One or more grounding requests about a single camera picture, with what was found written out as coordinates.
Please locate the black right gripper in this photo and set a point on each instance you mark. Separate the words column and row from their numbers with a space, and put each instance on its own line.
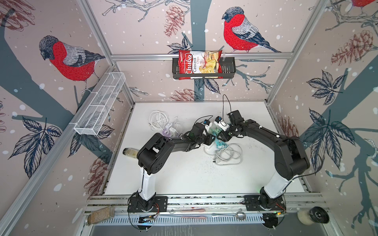
column 223, row 137

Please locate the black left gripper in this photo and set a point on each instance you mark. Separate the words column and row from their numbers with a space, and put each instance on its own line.
column 209, row 137

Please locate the teal charger round plug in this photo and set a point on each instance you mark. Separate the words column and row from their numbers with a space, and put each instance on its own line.
column 220, row 144

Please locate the white charger with cable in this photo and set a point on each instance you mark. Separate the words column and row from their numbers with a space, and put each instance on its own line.
column 175, row 127

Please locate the purple power strip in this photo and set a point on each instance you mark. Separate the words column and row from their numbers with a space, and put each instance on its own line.
column 167, row 133

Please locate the white power strip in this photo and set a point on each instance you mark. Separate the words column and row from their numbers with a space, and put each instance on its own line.
column 210, row 150

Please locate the green charger with cable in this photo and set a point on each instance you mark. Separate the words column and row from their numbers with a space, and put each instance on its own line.
column 215, row 130

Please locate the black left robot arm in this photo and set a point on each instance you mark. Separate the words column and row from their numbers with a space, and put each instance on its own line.
column 151, row 159

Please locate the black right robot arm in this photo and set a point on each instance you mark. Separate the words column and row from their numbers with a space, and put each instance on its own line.
column 290, row 158

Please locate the small glass jar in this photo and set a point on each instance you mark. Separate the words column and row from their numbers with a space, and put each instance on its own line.
column 130, row 152

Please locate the red chips bag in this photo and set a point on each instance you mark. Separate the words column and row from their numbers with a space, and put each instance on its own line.
column 199, row 62

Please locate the metal spoon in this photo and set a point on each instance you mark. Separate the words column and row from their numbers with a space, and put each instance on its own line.
column 238, row 215

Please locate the white mesh shelf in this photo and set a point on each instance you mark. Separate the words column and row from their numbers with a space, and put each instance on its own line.
column 97, row 111

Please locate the tape roll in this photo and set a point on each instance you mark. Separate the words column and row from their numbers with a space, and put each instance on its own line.
column 313, row 215

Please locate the brown sponge block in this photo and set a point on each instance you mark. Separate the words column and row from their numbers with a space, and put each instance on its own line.
column 100, row 215

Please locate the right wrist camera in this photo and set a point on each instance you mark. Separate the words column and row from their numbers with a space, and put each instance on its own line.
column 221, row 123

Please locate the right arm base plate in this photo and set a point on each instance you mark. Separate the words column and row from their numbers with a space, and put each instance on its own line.
column 262, row 203

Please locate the black wire basket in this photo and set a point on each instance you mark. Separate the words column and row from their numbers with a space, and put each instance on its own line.
column 224, row 69

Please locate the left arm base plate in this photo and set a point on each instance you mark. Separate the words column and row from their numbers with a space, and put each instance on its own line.
column 156, row 204

